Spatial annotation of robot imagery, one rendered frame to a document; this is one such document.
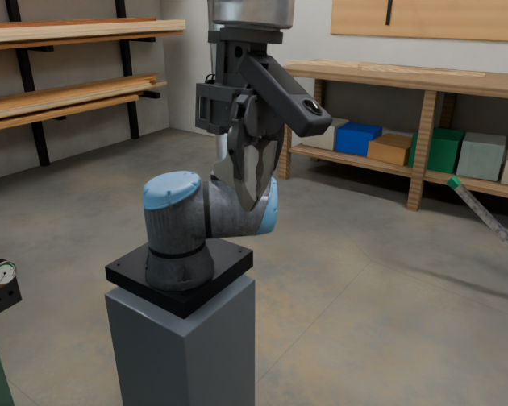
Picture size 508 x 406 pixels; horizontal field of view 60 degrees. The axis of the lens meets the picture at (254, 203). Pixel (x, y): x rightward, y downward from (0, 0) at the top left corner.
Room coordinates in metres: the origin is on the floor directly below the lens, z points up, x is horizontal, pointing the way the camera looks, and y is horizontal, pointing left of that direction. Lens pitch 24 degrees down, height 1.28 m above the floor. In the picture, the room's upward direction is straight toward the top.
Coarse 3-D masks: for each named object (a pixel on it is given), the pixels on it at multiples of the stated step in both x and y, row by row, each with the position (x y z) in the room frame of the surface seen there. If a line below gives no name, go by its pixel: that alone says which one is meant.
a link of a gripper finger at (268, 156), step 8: (256, 144) 0.52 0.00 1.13; (264, 144) 0.52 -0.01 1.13; (272, 144) 0.52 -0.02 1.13; (264, 152) 0.51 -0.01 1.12; (272, 152) 0.52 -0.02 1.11; (264, 160) 0.51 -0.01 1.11; (272, 160) 0.52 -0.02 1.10; (256, 168) 0.51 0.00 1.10; (264, 168) 0.51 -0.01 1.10; (272, 168) 0.52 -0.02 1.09; (256, 176) 0.51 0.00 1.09; (264, 176) 0.51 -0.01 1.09; (256, 184) 0.51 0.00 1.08; (264, 184) 0.51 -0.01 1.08; (256, 192) 0.51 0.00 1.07; (256, 200) 0.50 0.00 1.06
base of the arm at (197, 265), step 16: (160, 256) 0.97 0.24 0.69; (176, 256) 0.97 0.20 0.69; (192, 256) 0.98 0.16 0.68; (208, 256) 1.03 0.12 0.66; (160, 272) 0.96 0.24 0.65; (176, 272) 0.96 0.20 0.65; (192, 272) 0.97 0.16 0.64; (208, 272) 1.00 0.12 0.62; (160, 288) 0.96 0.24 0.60; (176, 288) 0.95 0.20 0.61
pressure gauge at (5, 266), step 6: (0, 264) 0.94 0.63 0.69; (6, 264) 0.95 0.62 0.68; (12, 264) 0.97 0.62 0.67; (0, 270) 0.94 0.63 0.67; (6, 270) 0.95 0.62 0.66; (12, 270) 0.96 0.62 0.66; (0, 276) 0.93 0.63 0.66; (6, 276) 0.95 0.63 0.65; (12, 276) 0.96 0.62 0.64; (0, 282) 0.93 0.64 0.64; (6, 282) 0.94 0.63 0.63
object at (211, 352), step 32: (224, 288) 1.03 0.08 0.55; (128, 320) 0.95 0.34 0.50; (160, 320) 0.90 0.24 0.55; (192, 320) 0.90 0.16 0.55; (224, 320) 0.96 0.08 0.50; (128, 352) 0.97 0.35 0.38; (160, 352) 0.89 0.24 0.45; (192, 352) 0.85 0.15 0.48; (224, 352) 0.96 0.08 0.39; (128, 384) 0.98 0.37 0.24; (160, 384) 0.89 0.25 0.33; (192, 384) 0.85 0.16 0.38; (224, 384) 0.95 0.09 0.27
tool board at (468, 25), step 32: (352, 0) 3.66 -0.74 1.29; (384, 0) 3.52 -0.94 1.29; (416, 0) 3.38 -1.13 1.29; (448, 0) 3.26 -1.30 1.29; (480, 0) 3.15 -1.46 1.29; (352, 32) 3.64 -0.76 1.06; (384, 32) 3.50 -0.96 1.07; (416, 32) 3.37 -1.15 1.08; (448, 32) 3.24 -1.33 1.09; (480, 32) 3.13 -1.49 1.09
